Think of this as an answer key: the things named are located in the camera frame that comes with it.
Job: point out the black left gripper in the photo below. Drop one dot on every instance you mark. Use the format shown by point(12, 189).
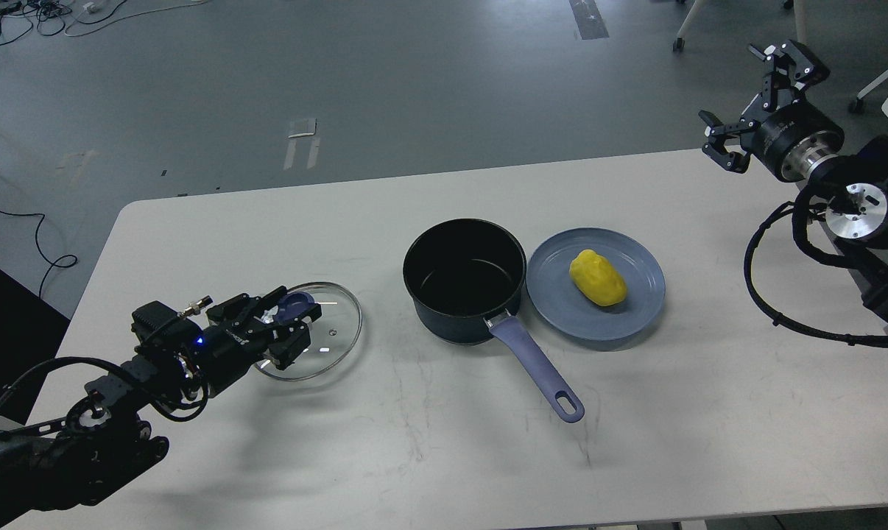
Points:
point(225, 350)

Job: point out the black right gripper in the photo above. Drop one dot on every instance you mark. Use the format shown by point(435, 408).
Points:
point(795, 135)

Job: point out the glass lid with blue knob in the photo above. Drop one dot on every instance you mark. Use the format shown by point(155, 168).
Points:
point(332, 335)

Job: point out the yellow potato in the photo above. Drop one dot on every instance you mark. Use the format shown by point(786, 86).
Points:
point(597, 279)

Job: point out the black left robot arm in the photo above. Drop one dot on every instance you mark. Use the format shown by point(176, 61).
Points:
point(183, 359)

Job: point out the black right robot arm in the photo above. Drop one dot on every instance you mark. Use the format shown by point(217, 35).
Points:
point(840, 216)

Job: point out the white chair legs with casters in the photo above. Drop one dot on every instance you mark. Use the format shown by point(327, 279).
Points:
point(797, 10)

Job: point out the black box at left edge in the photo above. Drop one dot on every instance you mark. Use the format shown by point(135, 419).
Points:
point(30, 330)

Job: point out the blue round plate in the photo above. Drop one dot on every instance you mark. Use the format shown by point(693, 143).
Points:
point(565, 309)

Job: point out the dark blue saucepan purple handle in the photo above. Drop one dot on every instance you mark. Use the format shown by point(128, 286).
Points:
point(466, 278)

